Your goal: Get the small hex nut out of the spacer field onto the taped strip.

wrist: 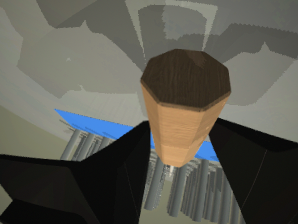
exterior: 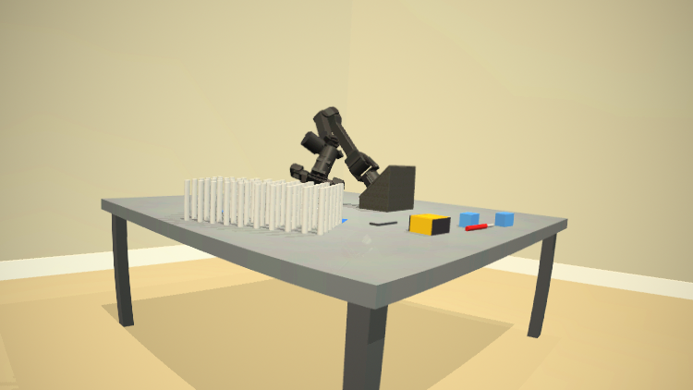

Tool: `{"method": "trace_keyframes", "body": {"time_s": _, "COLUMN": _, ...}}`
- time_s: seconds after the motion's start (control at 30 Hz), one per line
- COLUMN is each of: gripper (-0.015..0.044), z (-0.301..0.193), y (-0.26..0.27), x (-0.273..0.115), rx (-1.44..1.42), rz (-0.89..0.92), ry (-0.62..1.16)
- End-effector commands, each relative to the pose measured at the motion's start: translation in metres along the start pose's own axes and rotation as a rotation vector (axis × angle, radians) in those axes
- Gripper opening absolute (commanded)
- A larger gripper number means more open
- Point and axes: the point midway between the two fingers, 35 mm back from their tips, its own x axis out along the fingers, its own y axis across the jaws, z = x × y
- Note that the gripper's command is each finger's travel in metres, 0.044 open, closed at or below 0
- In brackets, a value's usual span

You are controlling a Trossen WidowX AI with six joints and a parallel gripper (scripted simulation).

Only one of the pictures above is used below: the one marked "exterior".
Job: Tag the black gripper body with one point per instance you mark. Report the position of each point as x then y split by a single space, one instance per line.
319 172

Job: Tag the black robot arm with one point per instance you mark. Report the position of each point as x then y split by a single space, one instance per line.
329 121

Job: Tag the blue block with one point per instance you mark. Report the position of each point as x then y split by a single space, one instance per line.
504 219
469 219

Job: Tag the red cylinder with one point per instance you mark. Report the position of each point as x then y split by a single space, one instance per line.
477 227

